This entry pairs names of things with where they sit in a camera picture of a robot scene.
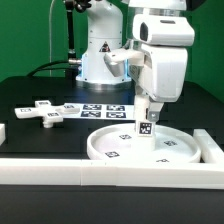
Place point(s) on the white round table top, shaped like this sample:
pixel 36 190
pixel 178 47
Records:
pixel 121 143

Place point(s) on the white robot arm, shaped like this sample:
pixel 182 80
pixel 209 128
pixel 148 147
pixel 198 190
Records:
pixel 151 22

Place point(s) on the white marker sheet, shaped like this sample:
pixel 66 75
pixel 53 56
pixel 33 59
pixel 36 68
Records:
pixel 104 111

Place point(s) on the white cross table base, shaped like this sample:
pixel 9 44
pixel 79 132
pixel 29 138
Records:
pixel 49 113

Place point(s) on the white right fence bar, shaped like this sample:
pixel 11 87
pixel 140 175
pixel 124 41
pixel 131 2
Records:
pixel 210 151

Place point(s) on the white front fence bar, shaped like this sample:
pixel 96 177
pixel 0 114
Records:
pixel 15 171

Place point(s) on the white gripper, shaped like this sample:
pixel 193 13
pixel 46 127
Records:
pixel 160 74

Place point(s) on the white left fence block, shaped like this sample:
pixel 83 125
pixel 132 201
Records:
pixel 2 133

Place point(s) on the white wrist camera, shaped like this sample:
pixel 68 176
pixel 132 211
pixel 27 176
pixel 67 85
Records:
pixel 116 60

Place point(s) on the black camera stand pole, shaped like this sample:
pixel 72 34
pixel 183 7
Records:
pixel 70 5

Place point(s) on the white fence bar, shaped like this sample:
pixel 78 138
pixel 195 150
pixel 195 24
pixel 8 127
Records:
pixel 15 171
pixel 210 151

